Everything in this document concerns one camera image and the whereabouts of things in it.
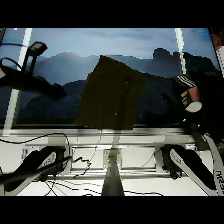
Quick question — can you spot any brown garment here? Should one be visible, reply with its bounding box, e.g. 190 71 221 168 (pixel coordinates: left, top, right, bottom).
74 55 148 131

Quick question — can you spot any black cable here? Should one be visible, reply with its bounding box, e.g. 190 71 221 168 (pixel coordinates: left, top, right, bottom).
0 132 72 158
42 179 165 197
72 135 102 180
0 56 23 72

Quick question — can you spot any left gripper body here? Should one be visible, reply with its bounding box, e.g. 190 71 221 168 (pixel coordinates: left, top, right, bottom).
13 70 58 99

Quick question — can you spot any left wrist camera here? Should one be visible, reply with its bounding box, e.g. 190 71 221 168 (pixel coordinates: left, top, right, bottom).
21 41 49 74

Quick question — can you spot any silver frame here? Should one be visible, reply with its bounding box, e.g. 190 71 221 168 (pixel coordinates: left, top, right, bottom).
0 127 224 197

